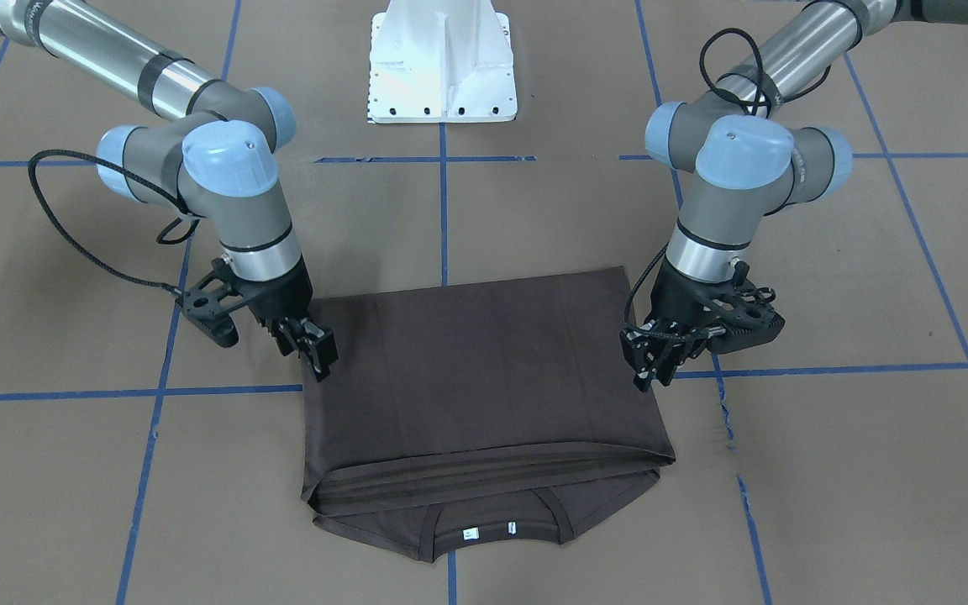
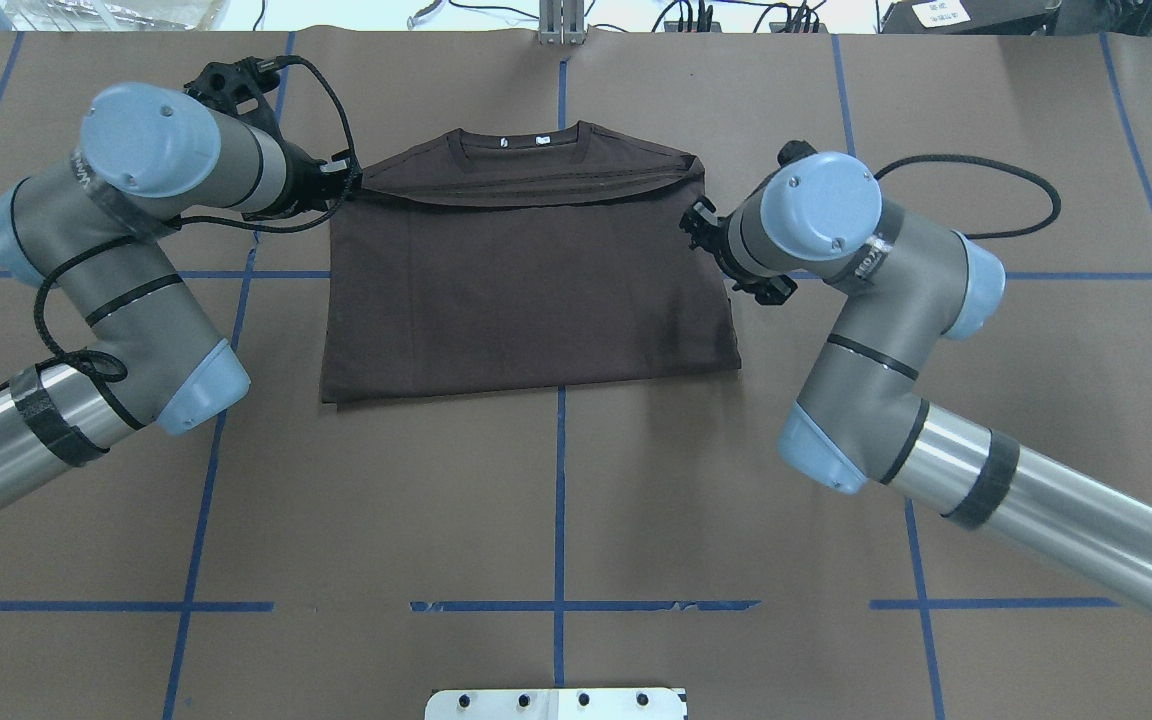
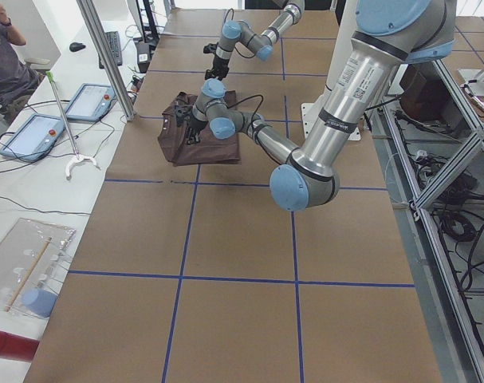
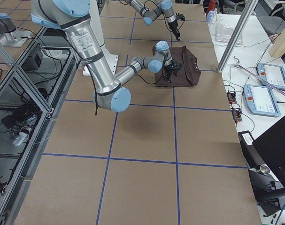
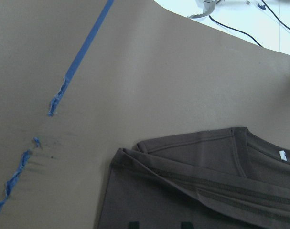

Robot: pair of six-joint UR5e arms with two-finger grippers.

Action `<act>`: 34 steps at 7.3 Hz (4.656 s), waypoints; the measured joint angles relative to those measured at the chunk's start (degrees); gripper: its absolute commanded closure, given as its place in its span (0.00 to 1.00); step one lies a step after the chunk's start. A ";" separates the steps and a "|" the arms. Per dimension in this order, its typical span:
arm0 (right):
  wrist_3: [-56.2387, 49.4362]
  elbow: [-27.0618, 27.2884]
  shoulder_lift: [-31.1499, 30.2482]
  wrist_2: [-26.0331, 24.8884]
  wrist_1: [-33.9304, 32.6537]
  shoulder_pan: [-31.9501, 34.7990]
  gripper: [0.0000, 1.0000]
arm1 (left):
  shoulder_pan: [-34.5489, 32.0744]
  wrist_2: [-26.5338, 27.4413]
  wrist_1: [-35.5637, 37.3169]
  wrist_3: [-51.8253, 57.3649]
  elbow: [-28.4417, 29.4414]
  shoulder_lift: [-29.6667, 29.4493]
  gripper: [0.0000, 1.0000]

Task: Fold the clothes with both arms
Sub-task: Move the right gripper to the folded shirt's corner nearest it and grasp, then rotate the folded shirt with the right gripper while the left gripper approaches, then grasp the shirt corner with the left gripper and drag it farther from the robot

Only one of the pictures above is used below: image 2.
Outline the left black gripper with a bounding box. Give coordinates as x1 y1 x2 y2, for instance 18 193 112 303
285 156 361 217

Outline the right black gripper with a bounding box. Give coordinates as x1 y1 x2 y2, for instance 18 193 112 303
679 199 733 275

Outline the dark brown t-shirt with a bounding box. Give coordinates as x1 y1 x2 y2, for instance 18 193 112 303
319 122 742 404

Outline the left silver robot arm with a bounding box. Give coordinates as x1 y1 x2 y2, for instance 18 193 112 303
0 58 349 509

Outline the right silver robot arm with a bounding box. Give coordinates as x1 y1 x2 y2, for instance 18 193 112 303
680 141 1152 621

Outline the clear plastic bag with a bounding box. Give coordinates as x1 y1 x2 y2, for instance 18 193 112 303
0 1 230 32

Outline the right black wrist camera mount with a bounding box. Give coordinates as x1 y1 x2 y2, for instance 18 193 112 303
730 272 799 306

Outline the aluminium frame post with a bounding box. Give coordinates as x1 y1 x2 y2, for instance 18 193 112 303
538 0 590 46

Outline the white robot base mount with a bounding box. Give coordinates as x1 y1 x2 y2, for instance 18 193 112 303
424 687 689 719

